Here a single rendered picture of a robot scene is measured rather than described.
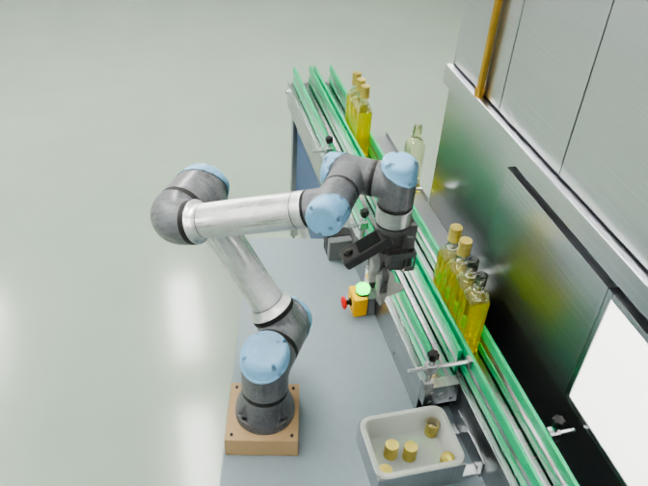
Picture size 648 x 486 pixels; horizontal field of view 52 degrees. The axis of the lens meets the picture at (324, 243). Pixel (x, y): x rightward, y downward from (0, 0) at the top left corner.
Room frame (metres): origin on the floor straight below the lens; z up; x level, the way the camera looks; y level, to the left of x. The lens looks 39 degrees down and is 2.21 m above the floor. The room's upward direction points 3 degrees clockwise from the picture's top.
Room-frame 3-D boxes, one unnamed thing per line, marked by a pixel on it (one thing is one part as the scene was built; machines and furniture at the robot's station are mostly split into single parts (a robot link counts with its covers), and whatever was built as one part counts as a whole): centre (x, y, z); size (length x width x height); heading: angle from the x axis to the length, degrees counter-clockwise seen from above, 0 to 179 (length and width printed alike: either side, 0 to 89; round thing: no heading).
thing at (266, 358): (1.06, 0.12, 0.98); 0.13 x 0.12 x 0.14; 164
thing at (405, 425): (0.97, -0.24, 0.80); 0.22 x 0.17 x 0.09; 106
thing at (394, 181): (1.12, -0.14, 1.48); 0.09 x 0.08 x 0.11; 74
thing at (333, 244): (1.77, -0.05, 0.79); 0.08 x 0.08 x 0.08; 16
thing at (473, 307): (1.25, -0.40, 0.99); 0.06 x 0.06 x 0.21; 16
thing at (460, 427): (0.98, -0.27, 0.79); 0.27 x 0.17 x 0.08; 106
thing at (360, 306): (1.50, -0.13, 0.79); 0.07 x 0.07 x 0.07; 16
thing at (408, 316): (1.98, -0.06, 0.92); 1.75 x 0.01 x 0.08; 16
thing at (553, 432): (0.93, -0.56, 0.94); 0.07 x 0.04 x 0.13; 106
